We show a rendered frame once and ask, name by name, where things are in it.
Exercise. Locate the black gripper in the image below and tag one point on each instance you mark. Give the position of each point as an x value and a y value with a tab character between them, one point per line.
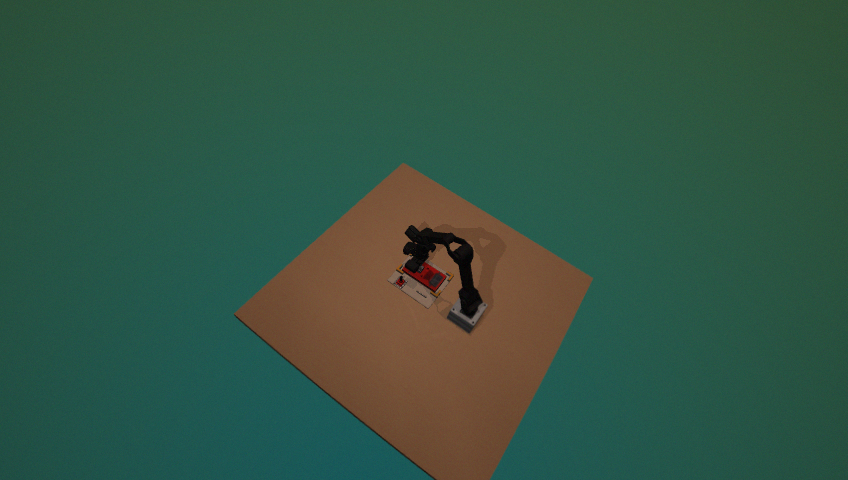
418	260

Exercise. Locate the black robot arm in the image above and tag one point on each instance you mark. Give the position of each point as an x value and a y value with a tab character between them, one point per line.
469	296

